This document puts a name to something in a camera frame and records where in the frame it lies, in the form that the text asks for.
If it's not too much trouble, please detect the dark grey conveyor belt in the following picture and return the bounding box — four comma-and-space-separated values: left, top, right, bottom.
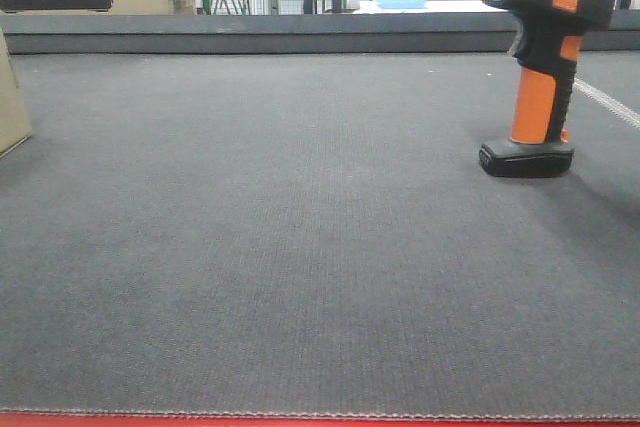
1, 53, 639, 420

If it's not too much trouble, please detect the orange black barcode scanner gun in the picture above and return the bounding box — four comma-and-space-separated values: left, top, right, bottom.
479, 0, 615, 178

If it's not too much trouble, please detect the brown cardboard box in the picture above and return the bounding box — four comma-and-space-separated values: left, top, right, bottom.
0, 32, 33, 157

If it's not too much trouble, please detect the far grey conveyor belt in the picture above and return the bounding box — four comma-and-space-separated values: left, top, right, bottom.
0, 9, 640, 56

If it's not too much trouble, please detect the blue tray on table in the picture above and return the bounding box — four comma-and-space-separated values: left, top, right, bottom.
371, 0, 428, 13

